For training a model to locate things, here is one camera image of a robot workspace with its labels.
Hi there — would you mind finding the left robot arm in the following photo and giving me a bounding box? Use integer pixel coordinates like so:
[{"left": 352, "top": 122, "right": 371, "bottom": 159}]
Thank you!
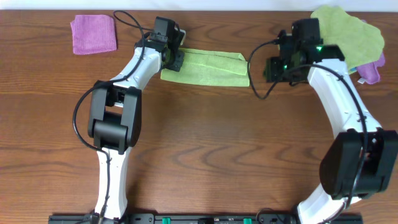
[{"left": 88, "top": 17, "right": 186, "bottom": 223}]

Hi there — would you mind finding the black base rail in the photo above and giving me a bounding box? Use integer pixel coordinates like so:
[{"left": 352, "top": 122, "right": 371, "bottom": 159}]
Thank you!
[{"left": 48, "top": 210, "right": 364, "bottom": 224}]

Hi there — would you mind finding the black right camera cable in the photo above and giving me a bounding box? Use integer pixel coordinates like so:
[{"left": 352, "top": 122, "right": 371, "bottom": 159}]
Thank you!
[{"left": 246, "top": 39, "right": 369, "bottom": 223}]

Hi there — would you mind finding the light green microfiber cloth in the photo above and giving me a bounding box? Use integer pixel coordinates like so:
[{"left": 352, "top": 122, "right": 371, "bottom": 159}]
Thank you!
[{"left": 160, "top": 48, "right": 249, "bottom": 87}]

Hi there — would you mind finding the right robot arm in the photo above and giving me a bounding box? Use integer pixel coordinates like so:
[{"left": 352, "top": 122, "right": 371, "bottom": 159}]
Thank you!
[{"left": 264, "top": 18, "right": 397, "bottom": 223}]

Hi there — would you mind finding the crumpled purple cloth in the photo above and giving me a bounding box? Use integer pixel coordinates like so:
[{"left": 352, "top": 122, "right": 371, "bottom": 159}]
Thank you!
[{"left": 356, "top": 20, "right": 386, "bottom": 85}]

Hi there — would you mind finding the crumpled green cloth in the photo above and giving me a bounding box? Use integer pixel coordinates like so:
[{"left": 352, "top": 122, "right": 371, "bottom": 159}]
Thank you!
[{"left": 310, "top": 6, "right": 385, "bottom": 70}]

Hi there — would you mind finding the folded purple cloth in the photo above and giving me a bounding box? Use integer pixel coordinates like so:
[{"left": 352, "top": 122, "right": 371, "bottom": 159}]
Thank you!
[{"left": 70, "top": 15, "right": 117, "bottom": 55}]

